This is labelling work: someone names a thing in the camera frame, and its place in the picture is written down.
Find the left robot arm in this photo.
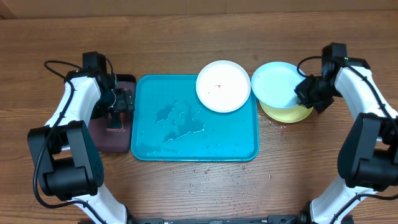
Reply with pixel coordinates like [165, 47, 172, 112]
[27, 70, 136, 223]

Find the light blue plate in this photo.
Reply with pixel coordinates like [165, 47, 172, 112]
[251, 62, 305, 109]

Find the lime green plate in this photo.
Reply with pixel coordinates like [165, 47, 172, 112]
[260, 101, 313, 123]

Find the white plate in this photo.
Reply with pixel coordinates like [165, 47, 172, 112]
[195, 60, 251, 113]

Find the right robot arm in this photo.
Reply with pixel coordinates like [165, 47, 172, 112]
[293, 56, 397, 224]

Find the green and orange sponge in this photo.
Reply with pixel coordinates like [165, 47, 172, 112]
[106, 113, 125, 133]

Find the teal plastic serving tray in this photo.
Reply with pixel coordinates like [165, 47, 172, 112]
[131, 75, 259, 162]

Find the black tray with soapy water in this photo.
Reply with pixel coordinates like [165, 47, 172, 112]
[86, 73, 137, 154]

